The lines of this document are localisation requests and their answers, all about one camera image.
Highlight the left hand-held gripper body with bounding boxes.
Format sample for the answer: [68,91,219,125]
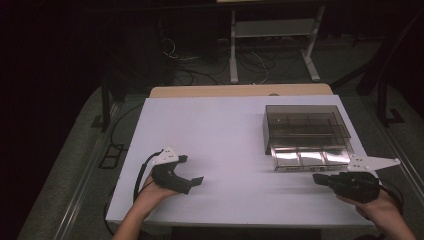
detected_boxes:
[150,146,194,196]

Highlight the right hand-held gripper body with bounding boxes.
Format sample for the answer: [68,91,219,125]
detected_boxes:
[328,154,402,205]

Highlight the smoky clear drawer box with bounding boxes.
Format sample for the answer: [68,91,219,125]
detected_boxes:
[262,104,355,173]

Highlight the person's left hand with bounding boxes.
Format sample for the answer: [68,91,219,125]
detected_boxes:
[133,174,180,217]

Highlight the person's right hand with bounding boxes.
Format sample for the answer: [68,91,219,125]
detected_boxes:
[336,189,403,231]

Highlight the wooden table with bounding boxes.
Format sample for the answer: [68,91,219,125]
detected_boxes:
[148,83,334,100]

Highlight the dark metal stand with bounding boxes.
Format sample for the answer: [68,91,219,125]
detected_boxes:
[90,64,129,133]
[354,39,407,128]

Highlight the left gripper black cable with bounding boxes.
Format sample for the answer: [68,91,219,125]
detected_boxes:
[132,150,164,204]

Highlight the tangle of black floor cables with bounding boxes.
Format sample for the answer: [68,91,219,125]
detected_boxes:
[166,49,279,86]

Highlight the white floor cable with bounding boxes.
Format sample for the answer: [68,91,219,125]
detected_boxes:
[162,37,201,63]

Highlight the white metal stand frame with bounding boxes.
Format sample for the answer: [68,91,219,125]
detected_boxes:
[229,5,327,85]

